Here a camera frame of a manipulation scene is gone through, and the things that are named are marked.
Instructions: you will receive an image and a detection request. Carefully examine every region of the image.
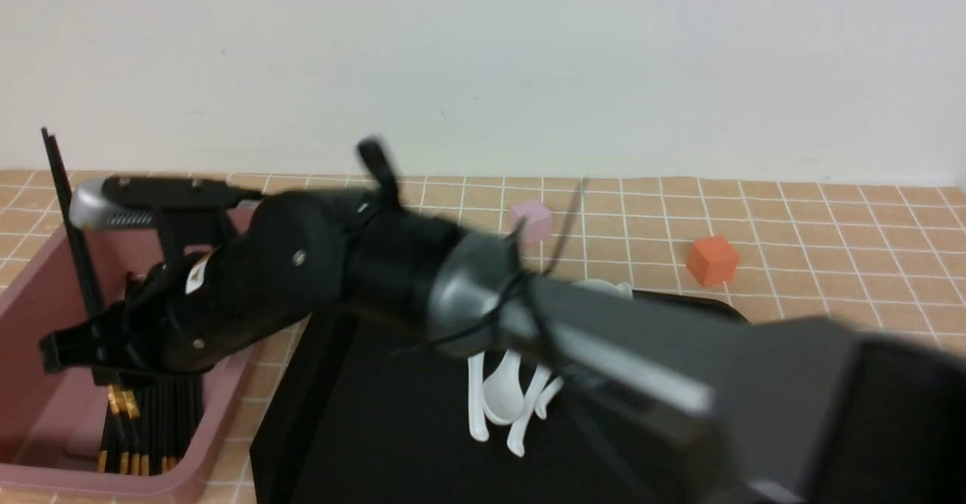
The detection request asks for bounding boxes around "pink plastic bin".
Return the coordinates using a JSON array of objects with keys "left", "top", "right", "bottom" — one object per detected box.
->
[{"left": 1, "top": 229, "right": 261, "bottom": 503}]

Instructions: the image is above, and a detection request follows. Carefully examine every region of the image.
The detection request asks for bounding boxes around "white ceramic spoon far left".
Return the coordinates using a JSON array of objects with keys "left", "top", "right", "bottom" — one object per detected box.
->
[{"left": 468, "top": 352, "right": 489, "bottom": 442}]

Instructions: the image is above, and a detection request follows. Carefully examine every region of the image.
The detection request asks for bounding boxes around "black chopstick leftmost in bin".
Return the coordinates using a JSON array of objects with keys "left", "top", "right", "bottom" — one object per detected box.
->
[{"left": 97, "top": 385, "right": 123, "bottom": 474}]

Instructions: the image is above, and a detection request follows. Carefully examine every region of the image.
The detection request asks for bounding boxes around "white ceramic spoon centre bowl-down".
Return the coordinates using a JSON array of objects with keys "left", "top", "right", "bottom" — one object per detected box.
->
[{"left": 482, "top": 350, "right": 524, "bottom": 427}]

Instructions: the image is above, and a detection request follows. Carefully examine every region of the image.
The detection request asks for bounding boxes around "pink translucent cube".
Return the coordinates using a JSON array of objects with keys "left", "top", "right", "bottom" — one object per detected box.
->
[{"left": 511, "top": 198, "right": 553, "bottom": 244}]

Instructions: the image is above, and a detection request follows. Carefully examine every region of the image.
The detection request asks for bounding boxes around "white ceramic spoon top right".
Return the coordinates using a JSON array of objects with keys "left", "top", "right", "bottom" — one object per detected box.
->
[{"left": 575, "top": 278, "right": 632, "bottom": 299}]

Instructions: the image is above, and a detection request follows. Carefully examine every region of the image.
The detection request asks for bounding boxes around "orange cube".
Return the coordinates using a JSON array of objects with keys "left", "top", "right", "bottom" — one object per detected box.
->
[{"left": 685, "top": 235, "right": 740, "bottom": 287}]

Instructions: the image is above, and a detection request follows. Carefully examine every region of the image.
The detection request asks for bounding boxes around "white ceramic spoon centre right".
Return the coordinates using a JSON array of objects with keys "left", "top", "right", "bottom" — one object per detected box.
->
[{"left": 506, "top": 365, "right": 552, "bottom": 458}]

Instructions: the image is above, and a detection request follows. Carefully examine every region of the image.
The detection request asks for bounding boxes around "black plastic tray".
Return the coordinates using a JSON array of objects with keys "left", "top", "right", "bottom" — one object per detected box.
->
[{"left": 250, "top": 293, "right": 748, "bottom": 504}]

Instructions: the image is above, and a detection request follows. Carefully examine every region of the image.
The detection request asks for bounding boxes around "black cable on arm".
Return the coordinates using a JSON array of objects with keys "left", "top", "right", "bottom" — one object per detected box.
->
[{"left": 392, "top": 176, "right": 597, "bottom": 384}]

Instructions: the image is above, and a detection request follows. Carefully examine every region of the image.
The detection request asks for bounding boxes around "black chopstick gold band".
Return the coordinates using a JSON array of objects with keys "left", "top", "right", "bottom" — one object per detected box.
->
[{"left": 41, "top": 127, "right": 106, "bottom": 318}]

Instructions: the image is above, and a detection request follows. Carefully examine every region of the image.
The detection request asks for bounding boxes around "white ceramic spoon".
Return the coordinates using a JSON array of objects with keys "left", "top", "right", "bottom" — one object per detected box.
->
[
  {"left": 534, "top": 376, "right": 563, "bottom": 420},
  {"left": 506, "top": 365, "right": 552, "bottom": 458},
  {"left": 468, "top": 352, "right": 489, "bottom": 442},
  {"left": 575, "top": 278, "right": 632, "bottom": 299}
]

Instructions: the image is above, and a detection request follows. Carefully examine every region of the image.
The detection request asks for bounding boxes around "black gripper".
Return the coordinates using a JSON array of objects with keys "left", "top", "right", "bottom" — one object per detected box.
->
[{"left": 39, "top": 191, "right": 355, "bottom": 374}]

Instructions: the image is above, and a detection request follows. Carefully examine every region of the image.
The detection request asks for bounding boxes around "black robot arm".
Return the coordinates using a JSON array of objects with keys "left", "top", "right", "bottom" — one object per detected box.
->
[{"left": 39, "top": 188, "right": 964, "bottom": 503}]

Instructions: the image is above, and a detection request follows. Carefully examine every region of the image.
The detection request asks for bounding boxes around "white ceramic spoon far right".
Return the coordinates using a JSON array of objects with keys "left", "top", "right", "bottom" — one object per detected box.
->
[{"left": 534, "top": 376, "right": 563, "bottom": 420}]

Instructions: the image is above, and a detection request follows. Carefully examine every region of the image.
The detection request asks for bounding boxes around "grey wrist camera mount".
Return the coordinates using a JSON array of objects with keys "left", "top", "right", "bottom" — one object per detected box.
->
[{"left": 68, "top": 175, "right": 263, "bottom": 263}]

